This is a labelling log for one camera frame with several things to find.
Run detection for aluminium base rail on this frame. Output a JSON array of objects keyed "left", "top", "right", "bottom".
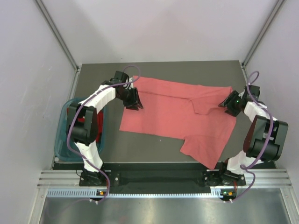
[{"left": 37, "top": 169, "right": 292, "bottom": 188}]

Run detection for dark red t shirt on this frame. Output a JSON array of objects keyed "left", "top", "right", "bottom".
[{"left": 72, "top": 109, "right": 103, "bottom": 145}]

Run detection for left aluminium frame post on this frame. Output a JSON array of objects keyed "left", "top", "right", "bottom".
[{"left": 33, "top": 0, "right": 79, "bottom": 71}]

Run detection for pink t shirt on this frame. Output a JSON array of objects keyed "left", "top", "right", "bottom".
[{"left": 120, "top": 77, "right": 236, "bottom": 169}]

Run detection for purple cable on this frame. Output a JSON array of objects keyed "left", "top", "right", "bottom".
[
  {"left": 221, "top": 70, "right": 274, "bottom": 203},
  {"left": 66, "top": 64, "right": 141, "bottom": 203}
]

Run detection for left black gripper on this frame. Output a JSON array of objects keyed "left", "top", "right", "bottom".
[{"left": 117, "top": 87, "right": 143, "bottom": 111}]

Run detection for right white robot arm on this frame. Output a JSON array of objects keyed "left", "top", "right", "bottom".
[{"left": 218, "top": 84, "right": 289, "bottom": 185}]

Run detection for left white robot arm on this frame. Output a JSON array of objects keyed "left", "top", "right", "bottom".
[{"left": 66, "top": 71, "right": 143, "bottom": 185}]

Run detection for teal plastic basket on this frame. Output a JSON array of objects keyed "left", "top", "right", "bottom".
[{"left": 54, "top": 98, "right": 107, "bottom": 162}]

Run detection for aluminium frame post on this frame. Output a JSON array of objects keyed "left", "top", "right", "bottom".
[
  {"left": 241, "top": 0, "right": 286, "bottom": 69},
  {"left": 33, "top": 0, "right": 79, "bottom": 71}
]

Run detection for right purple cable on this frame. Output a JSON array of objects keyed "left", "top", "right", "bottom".
[{"left": 221, "top": 70, "right": 274, "bottom": 203}]

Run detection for right aluminium frame post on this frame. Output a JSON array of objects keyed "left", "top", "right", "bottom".
[{"left": 241, "top": 0, "right": 286, "bottom": 69}]

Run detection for slotted cable duct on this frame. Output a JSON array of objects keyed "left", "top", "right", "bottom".
[{"left": 47, "top": 189, "right": 234, "bottom": 199}]

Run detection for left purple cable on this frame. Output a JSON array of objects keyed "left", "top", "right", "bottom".
[{"left": 66, "top": 64, "right": 141, "bottom": 203}]

